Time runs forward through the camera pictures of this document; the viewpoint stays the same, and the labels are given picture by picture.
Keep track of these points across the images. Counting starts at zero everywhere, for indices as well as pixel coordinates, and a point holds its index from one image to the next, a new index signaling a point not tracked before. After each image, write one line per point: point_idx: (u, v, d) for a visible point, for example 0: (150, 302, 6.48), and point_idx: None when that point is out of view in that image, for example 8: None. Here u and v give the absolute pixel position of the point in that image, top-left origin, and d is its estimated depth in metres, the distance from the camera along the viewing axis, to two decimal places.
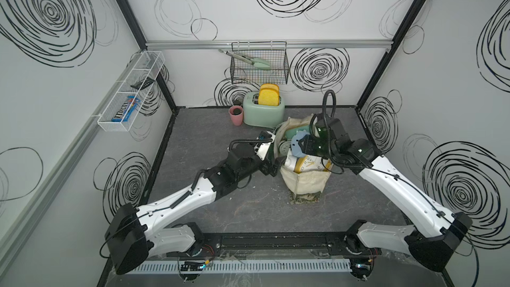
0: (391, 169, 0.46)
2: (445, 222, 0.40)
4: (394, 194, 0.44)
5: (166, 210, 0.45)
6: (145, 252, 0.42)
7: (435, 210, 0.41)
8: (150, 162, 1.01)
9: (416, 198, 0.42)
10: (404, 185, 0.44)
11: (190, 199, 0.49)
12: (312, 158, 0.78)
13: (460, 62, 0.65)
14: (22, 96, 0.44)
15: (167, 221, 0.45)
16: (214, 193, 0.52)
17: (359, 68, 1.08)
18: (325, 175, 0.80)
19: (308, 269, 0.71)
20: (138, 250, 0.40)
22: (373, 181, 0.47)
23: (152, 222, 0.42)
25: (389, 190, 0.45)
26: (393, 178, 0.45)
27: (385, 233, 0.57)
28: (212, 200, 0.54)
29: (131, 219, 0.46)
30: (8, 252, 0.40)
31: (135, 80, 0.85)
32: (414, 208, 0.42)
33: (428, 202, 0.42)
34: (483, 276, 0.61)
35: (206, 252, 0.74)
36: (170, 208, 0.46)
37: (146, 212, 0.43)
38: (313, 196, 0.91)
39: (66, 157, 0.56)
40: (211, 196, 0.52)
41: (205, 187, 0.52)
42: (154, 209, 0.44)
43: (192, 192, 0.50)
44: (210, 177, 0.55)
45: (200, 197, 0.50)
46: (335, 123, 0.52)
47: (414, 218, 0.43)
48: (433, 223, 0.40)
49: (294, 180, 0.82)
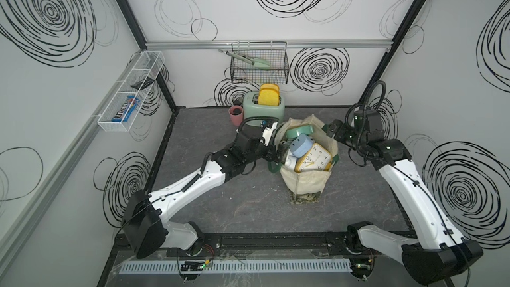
0: (413, 174, 0.45)
2: (451, 240, 0.38)
4: (406, 198, 0.44)
5: (178, 194, 0.45)
6: (163, 234, 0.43)
7: (444, 226, 0.39)
8: (150, 162, 1.01)
9: (427, 208, 0.41)
10: (420, 194, 0.42)
11: (200, 183, 0.49)
12: (312, 158, 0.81)
13: (460, 62, 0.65)
14: (22, 95, 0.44)
15: (178, 205, 0.45)
16: (224, 174, 0.52)
17: (359, 68, 1.08)
18: (326, 175, 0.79)
19: (308, 268, 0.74)
20: (155, 233, 0.41)
22: (391, 183, 0.47)
23: (166, 206, 0.42)
25: (403, 194, 0.45)
26: (412, 183, 0.44)
27: (386, 238, 0.57)
28: (222, 182, 0.54)
29: (144, 206, 0.46)
30: (7, 253, 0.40)
31: (135, 80, 0.85)
32: (420, 216, 0.41)
33: (440, 216, 0.40)
34: (485, 276, 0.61)
35: (206, 252, 0.74)
36: (181, 191, 0.46)
37: (159, 197, 0.44)
38: (313, 196, 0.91)
39: (66, 157, 0.56)
40: (220, 179, 0.52)
41: (214, 169, 0.52)
42: (166, 194, 0.45)
43: (201, 175, 0.50)
44: (218, 159, 0.55)
45: (210, 179, 0.50)
46: (373, 116, 0.51)
47: (418, 228, 0.43)
48: (434, 235, 0.39)
49: (295, 180, 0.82)
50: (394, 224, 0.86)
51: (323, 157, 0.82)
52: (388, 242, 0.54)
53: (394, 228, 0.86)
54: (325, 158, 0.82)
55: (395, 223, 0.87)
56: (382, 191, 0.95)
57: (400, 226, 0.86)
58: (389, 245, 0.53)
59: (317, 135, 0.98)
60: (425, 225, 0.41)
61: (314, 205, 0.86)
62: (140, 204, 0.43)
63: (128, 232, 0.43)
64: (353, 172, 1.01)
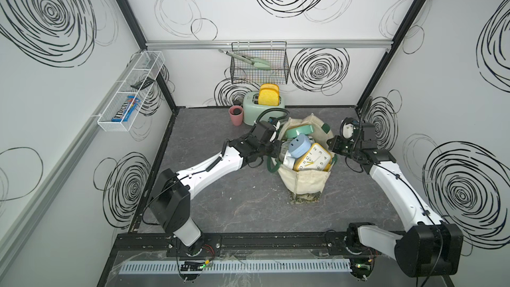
0: (396, 169, 0.53)
2: (429, 220, 0.42)
4: (390, 190, 0.51)
5: (202, 173, 0.49)
6: (188, 211, 0.46)
7: (423, 209, 0.44)
8: (150, 162, 1.01)
9: (408, 195, 0.47)
10: (402, 185, 0.49)
11: (221, 165, 0.52)
12: (312, 158, 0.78)
13: (459, 63, 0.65)
14: (22, 95, 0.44)
15: (203, 184, 0.49)
16: (242, 159, 0.57)
17: (359, 68, 1.08)
18: (325, 175, 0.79)
19: (308, 269, 0.71)
20: (182, 208, 0.44)
22: (378, 181, 0.55)
23: (193, 183, 0.46)
25: (388, 186, 0.51)
26: (394, 176, 0.51)
27: (382, 236, 0.57)
28: (239, 167, 0.58)
29: (171, 183, 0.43)
30: (7, 253, 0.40)
31: (135, 80, 0.85)
32: (402, 201, 0.47)
33: (420, 202, 0.45)
34: (485, 276, 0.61)
35: (206, 252, 0.74)
36: (205, 170, 0.49)
37: (186, 175, 0.47)
38: (313, 196, 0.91)
39: (66, 157, 0.56)
40: (239, 163, 0.56)
41: (234, 154, 0.56)
42: (192, 172, 0.48)
43: (222, 157, 0.54)
44: (236, 146, 0.59)
45: (230, 162, 0.54)
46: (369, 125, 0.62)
47: (402, 215, 0.47)
48: (413, 215, 0.43)
49: (294, 179, 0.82)
50: (394, 224, 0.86)
51: (323, 157, 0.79)
52: (382, 238, 0.56)
53: (394, 228, 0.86)
54: (325, 159, 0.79)
55: (395, 223, 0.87)
56: (382, 191, 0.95)
57: (400, 226, 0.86)
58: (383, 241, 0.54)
59: (316, 135, 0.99)
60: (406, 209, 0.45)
61: (314, 205, 0.86)
62: (169, 181, 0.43)
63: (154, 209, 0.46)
64: (353, 172, 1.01)
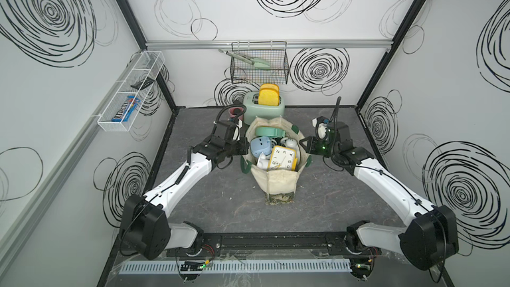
0: (377, 165, 0.54)
2: (424, 209, 0.43)
4: (379, 188, 0.51)
5: (172, 187, 0.47)
6: (168, 229, 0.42)
7: (414, 198, 0.46)
8: (150, 162, 1.01)
9: (397, 189, 0.48)
10: (388, 179, 0.50)
11: (190, 173, 0.51)
12: (277, 160, 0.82)
13: (460, 62, 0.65)
14: (22, 96, 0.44)
15: (175, 199, 0.47)
16: (210, 161, 0.56)
17: (359, 68, 1.08)
18: (295, 174, 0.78)
19: (308, 268, 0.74)
20: (161, 228, 0.42)
22: (364, 181, 0.55)
23: (166, 200, 0.44)
25: (376, 184, 0.52)
26: (378, 172, 0.53)
27: (382, 232, 0.58)
28: (210, 169, 0.58)
29: (141, 208, 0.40)
30: (7, 252, 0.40)
31: (135, 80, 0.85)
32: (394, 197, 0.47)
33: (409, 193, 0.47)
34: (485, 275, 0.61)
35: (206, 252, 0.74)
36: (174, 183, 0.47)
37: (156, 194, 0.44)
38: (288, 197, 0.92)
39: (66, 157, 0.56)
40: (208, 165, 0.56)
41: (200, 159, 0.55)
42: (162, 190, 0.45)
43: (190, 166, 0.52)
44: (201, 151, 0.57)
45: (198, 167, 0.53)
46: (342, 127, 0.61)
47: (397, 210, 0.47)
48: (408, 208, 0.44)
49: (265, 179, 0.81)
50: (394, 224, 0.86)
51: (289, 155, 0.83)
52: (384, 232, 0.58)
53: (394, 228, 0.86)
54: (291, 156, 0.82)
55: (395, 223, 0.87)
56: None
57: (400, 226, 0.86)
58: (383, 236, 0.56)
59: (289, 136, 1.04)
60: (400, 203, 0.46)
61: (314, 204, 0.86)
62: (138, 206, 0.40)
63: (127, 241, 0.42)
64: None
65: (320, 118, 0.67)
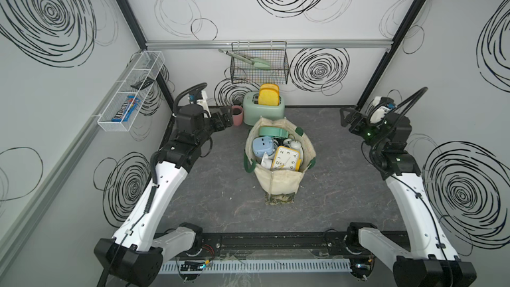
0: (418, 187, 0.46)
2: (441, 254, 0.38)
4: (404, 207, 0.46)
5: (143, 218, 0.40)
6: (157, 256, 0.42)
7: (438, 240, 0.40)
8: (150, 162, 1.01)
9: (424, 221, 0.42)
10: (420, 205, 0.44)
11: (159, 193, 0.43)
12: (281, 161, 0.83)
13: (460, 62, 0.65)
14: (21, 95, 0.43)
15: (153, 226, 0.42)
16: (179, 169, 0.46)
17: (359, 68, 1.08)
18: (300, 175, 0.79)
19: (307, 269, 0.71)
20: (147, 262, 0.39)
22: (395, 192, 0.49)
23: (138, 238, 0.38)
25: (404, 204, 0.46)
26: (414, 194, 0.45)
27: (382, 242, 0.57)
28: (184, 174, 0.49)
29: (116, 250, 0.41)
30: (7, 253, 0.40)
31: (135, 80, 0.85)
32: (416, 226, 0.42)
33: (436, 231, 0.41)
34: (485, 276, 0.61)
35: (206, 252, 0.74)
36: (145, 214, 0.41)
37: (125, 234, 0.38)
38: (288, 198, 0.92)
39: (66, 157, 0.55)
40: (180, 173, 0.47)
41: (170, 171, 0.46)
42: (131, 226, 0.39)
43: (157, 185, 0.44)
44: (169, 155, 0.48)
45: (168, 183, 0.44)
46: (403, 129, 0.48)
47: (411, 236, 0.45)
48: (426, 246, 0.40)
49: (268, 179, 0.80)
50: (394, 224, 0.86)
51: (293, 155, 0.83)
52: (382, 244, 0.57)
53: (394, 228, 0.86)
54: (295, 157, 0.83)
55: (395, 223, 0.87)
56: (382, 191, 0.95)
57: (400, 226, 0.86)
58: (381, 248, 0.55)
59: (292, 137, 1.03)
60: (419, 235, 0.42)
61: (314, 205, 0.86)
62: (111, 251, 0.40)
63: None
64: (353, 172, 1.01)
65: (384, 102, 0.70)
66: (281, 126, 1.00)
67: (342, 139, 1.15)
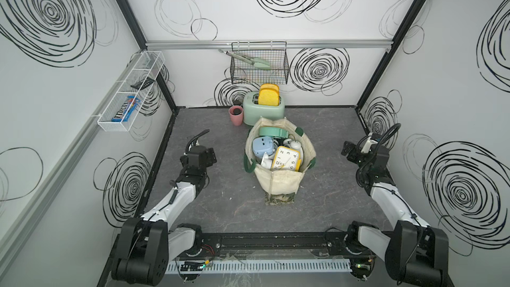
0: (392, 187, 0.60)
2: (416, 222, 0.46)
4: (385, 203, 0.55)
5: (168, 206, 0.50)
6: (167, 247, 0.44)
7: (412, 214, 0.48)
8: (150, 162, 1.01)
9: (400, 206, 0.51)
10: (396, 198, 0.54)
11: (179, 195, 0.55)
12: (281, 161, 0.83)
13: (460, 62, 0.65)
14: (20, 96, 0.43)
15: (170, 218, 0.49)
16: (193, 189, 0.61)
17: (359, 68, 1.08)
18: (300, 175, 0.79)
19: (308, 268, 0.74)
20: (163, 242, 0.42)
22: (378, 199, 0.59)
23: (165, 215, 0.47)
25: (383, 200, 0.57)
26: (390, 192, 0.57)
27: (380, 238, 0.58)
28: (195, 196, 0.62)
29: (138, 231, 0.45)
30: (7, 254, 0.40)
31: (135, 80, 0.85)
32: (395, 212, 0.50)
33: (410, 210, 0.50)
34: (485, 276, 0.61)
35: (206, 252, 0.74)
36: (169, 204, 0.51)
37: (153, 213, 0.47)
38: (288, 198, 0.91)
39: (66, 157, 0.55)
40: (193, 192, 0.61)
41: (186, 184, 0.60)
42: (159, 210, 0.48)
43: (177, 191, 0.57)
44: (184, 179, 0.63)
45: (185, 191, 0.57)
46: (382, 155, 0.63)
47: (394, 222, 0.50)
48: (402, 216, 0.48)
49: (268, 179, 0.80)
50: None
51: (293, 156, 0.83)
52: (381, 243, 0.54)
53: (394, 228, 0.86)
54: (295, 157, 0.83)
55: None
56: None
57: None
58: (381, 247, 0.53)
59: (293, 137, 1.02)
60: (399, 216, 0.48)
61: (314, 205, 0.86)
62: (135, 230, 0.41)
63: (127, 273, 0.40)
64: (353, 172, 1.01)
65: (374, 137, 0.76)
66: (281, 127, 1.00)
67: (342, 139, 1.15)
